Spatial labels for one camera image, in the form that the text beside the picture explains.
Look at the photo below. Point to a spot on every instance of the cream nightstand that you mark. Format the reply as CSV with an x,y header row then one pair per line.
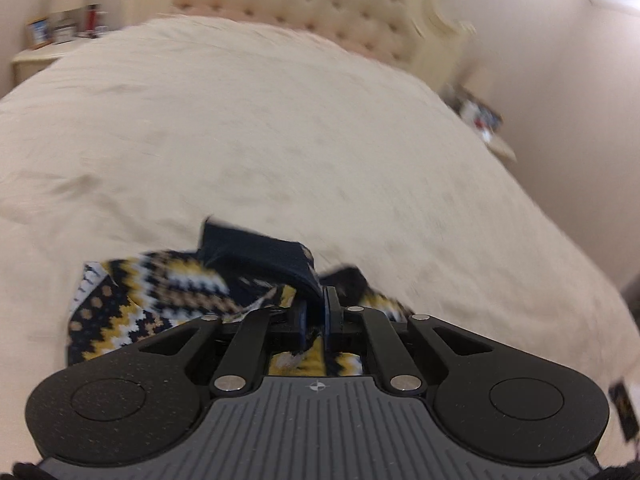
x,y
35,57
500,147

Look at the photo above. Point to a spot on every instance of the small picture frame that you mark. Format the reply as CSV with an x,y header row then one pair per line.
x,y
38,33

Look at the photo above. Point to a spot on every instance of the red bottle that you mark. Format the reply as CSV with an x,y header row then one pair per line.
x,y
92,19

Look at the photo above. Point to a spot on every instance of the grey picture frame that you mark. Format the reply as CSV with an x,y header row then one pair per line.
x,y
65,26

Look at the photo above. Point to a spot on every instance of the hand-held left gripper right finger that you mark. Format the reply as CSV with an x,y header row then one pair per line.
x,y
327,317

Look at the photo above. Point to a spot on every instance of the cream tufted headboard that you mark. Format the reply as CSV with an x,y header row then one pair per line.
x,y
320,0

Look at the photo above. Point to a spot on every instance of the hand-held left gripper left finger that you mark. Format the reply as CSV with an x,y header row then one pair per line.
x,y
300,321

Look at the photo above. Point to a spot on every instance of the navy yellow patterned knit sweater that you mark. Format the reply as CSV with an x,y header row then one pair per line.
x,y
165,290

